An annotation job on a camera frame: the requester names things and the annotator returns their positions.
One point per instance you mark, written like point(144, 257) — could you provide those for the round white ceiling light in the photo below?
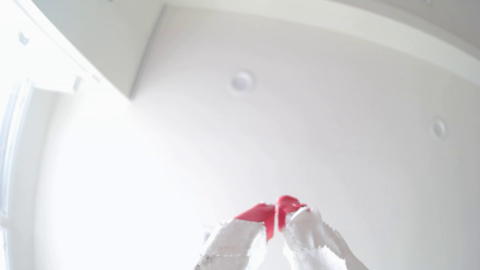
point(242, 81)
point(438, 128)

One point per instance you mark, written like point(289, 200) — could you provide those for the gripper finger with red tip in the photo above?
point(311, 240)
point(240, 240)

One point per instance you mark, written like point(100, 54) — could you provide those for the white window frame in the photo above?
point(11, 157)

